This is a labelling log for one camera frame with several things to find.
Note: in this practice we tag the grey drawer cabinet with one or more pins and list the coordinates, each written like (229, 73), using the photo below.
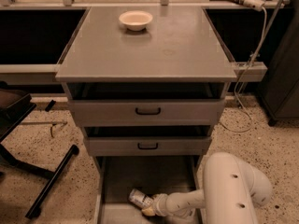
(178, 56)

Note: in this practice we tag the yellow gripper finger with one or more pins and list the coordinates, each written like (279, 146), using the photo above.
(149, 212)

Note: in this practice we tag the dark cabinet at right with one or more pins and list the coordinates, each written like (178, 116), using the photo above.
(279, 90)

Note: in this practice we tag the middle grey drawer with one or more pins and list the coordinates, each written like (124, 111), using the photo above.
(147, 140)

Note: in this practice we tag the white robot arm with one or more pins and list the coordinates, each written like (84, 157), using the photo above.
(232, 189)

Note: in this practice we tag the grey drawer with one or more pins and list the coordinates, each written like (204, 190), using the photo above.
(151, 112)
(149, 174)
(147, 140)

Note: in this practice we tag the thin metal rod on floor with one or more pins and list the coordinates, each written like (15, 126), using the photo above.
(52, 124)

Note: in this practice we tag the white ceramic bowl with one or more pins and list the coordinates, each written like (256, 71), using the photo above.
(135, 20)

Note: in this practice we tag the top grey drawer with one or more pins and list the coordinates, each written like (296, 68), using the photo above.
(151, 112)

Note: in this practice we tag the bottom grey drawer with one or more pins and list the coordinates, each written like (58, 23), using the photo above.
(149, 174)

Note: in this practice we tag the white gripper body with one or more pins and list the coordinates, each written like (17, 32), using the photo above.
(161, 203)

